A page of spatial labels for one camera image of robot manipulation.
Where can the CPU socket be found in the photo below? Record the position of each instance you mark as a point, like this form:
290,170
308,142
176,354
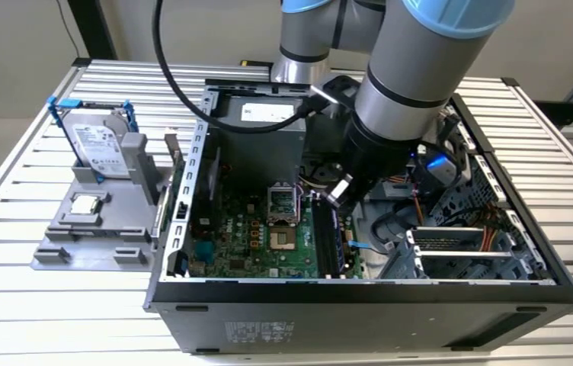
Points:
284,239

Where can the green graphics card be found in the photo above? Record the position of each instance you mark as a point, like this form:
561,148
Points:
177,171

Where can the green motherboard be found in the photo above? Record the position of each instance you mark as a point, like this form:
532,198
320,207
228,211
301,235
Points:
286,263

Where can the black stand post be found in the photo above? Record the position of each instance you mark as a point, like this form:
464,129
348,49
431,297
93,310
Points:
96,26

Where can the hard disk in blue carrier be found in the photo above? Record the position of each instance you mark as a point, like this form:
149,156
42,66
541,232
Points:
96,141

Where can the silver CPU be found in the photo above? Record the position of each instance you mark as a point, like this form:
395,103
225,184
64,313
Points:
84,206

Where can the grey power supply unit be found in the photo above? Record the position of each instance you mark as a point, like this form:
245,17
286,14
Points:
256,160

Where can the grey parts rack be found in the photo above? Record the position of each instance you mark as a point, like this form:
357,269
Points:
113,213

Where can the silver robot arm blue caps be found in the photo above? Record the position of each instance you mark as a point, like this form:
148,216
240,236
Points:
408,76

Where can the dark green RAM stick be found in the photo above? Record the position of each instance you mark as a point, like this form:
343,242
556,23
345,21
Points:
340,244

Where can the black open PC case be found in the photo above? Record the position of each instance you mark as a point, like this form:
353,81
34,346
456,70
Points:
317,324

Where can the black yellow plug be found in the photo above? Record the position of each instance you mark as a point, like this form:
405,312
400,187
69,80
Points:
253,63

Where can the round grey case speaker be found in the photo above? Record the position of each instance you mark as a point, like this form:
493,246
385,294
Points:
324,171

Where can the silver disk bay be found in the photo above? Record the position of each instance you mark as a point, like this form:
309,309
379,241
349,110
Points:
464,253

